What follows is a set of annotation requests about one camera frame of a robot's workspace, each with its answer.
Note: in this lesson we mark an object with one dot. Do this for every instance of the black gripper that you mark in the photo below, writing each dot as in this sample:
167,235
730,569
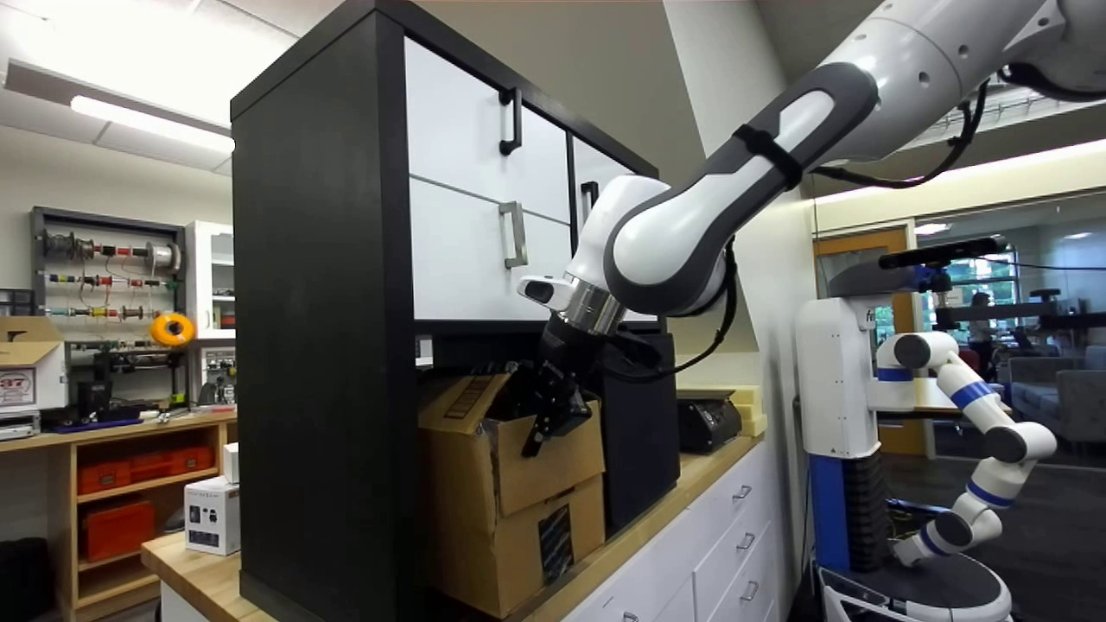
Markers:
572,361

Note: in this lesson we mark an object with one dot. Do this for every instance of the brown cardboard box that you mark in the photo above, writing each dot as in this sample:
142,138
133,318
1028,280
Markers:
496,540

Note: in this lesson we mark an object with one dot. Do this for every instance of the white blue segmented robot arm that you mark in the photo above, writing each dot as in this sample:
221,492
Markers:
980,417

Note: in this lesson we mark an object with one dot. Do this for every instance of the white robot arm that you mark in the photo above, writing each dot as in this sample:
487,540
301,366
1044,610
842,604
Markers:
693,225

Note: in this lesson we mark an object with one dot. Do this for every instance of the black storage box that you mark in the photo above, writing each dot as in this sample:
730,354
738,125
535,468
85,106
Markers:
641,459

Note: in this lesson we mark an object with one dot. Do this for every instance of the black cube shelf unit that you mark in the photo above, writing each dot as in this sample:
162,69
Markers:
321,348

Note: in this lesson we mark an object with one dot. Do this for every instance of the white box black print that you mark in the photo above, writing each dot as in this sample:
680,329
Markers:
210,513

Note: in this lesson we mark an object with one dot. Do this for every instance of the red storage box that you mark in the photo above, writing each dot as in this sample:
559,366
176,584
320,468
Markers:
116,527

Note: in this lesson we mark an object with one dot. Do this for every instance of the small cardboard box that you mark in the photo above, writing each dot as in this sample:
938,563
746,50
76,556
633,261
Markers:
27,343

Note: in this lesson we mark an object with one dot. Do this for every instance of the small black device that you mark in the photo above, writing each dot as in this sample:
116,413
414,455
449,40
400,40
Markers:
707,421

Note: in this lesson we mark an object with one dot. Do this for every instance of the white cabinet drawer front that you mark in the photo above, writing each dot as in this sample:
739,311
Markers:
678,602
656,563
745,540
750,588

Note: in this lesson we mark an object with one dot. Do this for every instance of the white drawer cabinet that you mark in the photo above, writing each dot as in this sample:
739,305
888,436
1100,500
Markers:
738,500

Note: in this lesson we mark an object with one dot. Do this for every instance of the white blue mobile robot body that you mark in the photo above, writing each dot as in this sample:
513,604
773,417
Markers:
835,402

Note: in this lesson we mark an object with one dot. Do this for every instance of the yellow roll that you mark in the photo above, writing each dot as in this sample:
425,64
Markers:
162,329

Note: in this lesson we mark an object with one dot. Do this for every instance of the orange storage bin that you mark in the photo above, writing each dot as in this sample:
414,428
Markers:
142,464

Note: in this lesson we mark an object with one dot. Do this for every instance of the black bench machine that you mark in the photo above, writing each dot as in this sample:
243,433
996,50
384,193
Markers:
120,383

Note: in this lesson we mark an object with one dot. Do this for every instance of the grey tool rack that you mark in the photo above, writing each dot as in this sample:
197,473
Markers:
103,278

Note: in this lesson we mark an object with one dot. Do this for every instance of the long ceiling light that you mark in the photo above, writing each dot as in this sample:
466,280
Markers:
139,123

